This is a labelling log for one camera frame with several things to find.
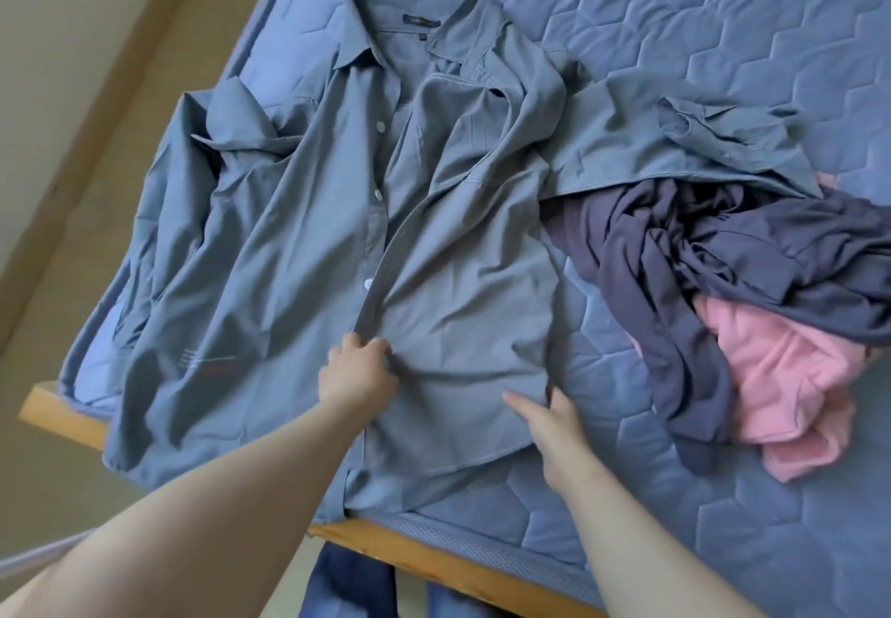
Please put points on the person's left hand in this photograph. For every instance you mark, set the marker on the person's left hand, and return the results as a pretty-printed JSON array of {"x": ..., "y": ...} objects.
[{"x": 355, "y": 381}]

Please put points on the person's right hand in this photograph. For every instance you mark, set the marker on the person's right hand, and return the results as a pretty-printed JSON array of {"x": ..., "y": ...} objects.
[{"x": 557, "y": 437}]

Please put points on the grey button-up shirt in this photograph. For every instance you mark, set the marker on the grey button-up shirt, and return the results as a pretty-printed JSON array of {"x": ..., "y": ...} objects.
[{"x": 362, "y": 221}]

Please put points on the dark purple garment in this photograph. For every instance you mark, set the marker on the dark purple garment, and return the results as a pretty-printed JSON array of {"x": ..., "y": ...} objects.
[{"x": 724, "y": 263}]

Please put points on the pink pajama shirt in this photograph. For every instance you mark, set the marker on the pink pajama shirt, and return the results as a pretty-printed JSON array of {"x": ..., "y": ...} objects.
[{"x": 794, "y": 374}]

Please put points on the blue quilted mattress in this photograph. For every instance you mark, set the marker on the blue quilted mattress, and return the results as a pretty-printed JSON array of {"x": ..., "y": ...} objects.
[{"x": 696, "y": 26}]

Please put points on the person's left forearm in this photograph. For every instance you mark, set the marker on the person's left forearm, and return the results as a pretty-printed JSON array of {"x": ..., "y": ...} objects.
[{"x": 195, "y": 527}]

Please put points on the person's right forearm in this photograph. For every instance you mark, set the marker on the person's right forearm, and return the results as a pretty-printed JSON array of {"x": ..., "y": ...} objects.
[{"x": 648, "y": 555}]

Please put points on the person's dark trouser leg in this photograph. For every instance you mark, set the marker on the person's dark trouser leg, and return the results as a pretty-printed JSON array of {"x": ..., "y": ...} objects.
[
  {"x": 467, "y": 605},
  {"x": 348, "y": 586}
]

